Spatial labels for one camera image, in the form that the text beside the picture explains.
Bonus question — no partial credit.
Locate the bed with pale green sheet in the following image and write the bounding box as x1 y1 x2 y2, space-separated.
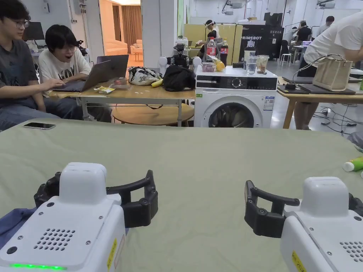
0 118 363 272

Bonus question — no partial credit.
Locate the white washing machine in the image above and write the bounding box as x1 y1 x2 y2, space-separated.
194 36 278 129

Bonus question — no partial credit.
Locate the smartphone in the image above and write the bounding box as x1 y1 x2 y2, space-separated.
23 122 56 130

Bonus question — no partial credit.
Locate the wooden table with laptop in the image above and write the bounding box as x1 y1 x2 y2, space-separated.
49 53 197 127

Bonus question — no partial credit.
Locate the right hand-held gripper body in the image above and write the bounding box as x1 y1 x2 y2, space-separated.
279 177 363 272

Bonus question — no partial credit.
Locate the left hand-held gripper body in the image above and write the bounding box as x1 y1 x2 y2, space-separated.
0 162 127 272

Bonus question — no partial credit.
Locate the round low wooden table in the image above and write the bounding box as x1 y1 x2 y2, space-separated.
111 103 195 127

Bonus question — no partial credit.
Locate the black and white robot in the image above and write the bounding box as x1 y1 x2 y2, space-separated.
158 42 203 69

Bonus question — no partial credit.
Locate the green bottle with white cap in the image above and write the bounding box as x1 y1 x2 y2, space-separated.
342 157 363 172

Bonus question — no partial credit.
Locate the dark blue garment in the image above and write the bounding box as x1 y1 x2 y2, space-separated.
0 208 38 245

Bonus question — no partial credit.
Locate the wooden table with beige bag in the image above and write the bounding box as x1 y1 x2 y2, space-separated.
276 53 363 129

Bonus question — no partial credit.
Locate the group of people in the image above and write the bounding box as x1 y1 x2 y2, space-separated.
283 15 336 63

